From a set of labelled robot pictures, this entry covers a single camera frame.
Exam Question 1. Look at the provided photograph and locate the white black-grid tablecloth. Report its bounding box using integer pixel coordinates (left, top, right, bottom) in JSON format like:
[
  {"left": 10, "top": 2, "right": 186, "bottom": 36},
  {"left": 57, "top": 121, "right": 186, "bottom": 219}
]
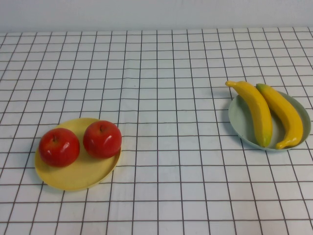
[{"left": 0, "top": 28, "right": 313, "bottom": 235}]

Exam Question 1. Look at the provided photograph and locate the yellow banana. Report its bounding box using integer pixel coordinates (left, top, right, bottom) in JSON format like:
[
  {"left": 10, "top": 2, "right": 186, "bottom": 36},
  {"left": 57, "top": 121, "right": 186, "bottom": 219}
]
[
  {"left": 255, "top": 83, "right": 304, "bottom": 150},
  {"left": 225, "top": 80, "right": 273, "bottom": 148}
]

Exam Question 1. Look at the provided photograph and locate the pale green plastic plate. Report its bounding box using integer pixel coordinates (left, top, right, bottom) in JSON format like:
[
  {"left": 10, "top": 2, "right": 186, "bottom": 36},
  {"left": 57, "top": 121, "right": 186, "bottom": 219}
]
[{"left": 228, "top": 89, "right": 312, "bottom": 153}]

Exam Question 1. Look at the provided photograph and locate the red apple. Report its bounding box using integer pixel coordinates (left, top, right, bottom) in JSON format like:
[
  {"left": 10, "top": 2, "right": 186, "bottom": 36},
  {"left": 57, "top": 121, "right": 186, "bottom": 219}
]
[
  {"left": 38, "top": 127, "right": 81, "bottom": 168},
  {"left": 83, "top": 120, "right": 122, "bottom": 159}
]

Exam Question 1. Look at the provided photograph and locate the yellow plastic plate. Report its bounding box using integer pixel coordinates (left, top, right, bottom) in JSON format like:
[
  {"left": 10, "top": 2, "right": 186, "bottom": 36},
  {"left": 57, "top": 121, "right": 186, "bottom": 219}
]
[{"left": 34, "top": 117, "right": 122, "bottom": 191}]

